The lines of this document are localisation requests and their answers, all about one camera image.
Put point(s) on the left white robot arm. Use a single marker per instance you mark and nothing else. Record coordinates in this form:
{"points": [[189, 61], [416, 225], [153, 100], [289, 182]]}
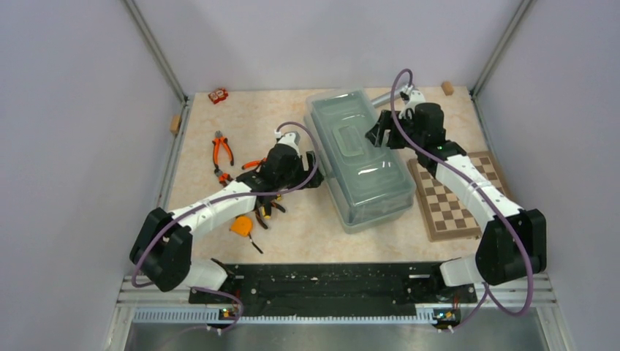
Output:
{"points": [[163, 248]]}

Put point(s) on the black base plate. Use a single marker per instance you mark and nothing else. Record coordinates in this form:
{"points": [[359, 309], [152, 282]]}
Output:
{"points": [[340, 289]]}

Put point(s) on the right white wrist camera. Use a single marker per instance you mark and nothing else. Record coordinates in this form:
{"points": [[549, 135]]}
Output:
{"points": [[411, 98]]}

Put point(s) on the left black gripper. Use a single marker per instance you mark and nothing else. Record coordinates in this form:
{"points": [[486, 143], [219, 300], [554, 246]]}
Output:
{"points": [[304, 175]]}

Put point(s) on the orange long nose pliers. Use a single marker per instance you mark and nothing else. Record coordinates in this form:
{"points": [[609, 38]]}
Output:
{"points": [[253, 164]]}

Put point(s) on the green plastic toolbox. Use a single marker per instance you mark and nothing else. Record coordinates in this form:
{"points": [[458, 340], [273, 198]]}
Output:
{"points": [[369, 185]]}

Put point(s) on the orange tape measure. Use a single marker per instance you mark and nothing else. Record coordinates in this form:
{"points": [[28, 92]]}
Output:
{"points": [[243, 227]]}

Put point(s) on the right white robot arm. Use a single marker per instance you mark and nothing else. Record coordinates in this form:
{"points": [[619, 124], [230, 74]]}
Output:
{"points": [[514, 239]]}

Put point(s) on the silver metal cylinder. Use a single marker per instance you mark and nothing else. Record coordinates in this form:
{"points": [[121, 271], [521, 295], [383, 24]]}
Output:
{"points": [[385, 98]]}

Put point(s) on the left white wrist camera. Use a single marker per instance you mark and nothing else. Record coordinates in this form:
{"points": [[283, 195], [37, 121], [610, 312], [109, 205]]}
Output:
{"points": [[290, 139]]}

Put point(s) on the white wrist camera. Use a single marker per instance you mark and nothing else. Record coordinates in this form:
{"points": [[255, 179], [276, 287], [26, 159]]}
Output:
{"points": [[290, 139], [411, 98]]}

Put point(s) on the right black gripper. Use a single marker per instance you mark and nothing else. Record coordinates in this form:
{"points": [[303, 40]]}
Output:
{"points": [[386, 121]]}

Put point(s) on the wooden block back right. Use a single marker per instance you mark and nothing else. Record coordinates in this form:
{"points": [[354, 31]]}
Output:
{"points": [[447, 88]]}

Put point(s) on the wooden chessboard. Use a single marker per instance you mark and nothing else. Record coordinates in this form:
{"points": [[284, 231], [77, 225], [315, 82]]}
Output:
{"points": [[445, 216]]}

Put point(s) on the wooden block left edge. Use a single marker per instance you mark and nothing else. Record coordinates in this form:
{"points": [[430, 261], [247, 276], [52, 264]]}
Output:
{"points": [[175, 124]]}

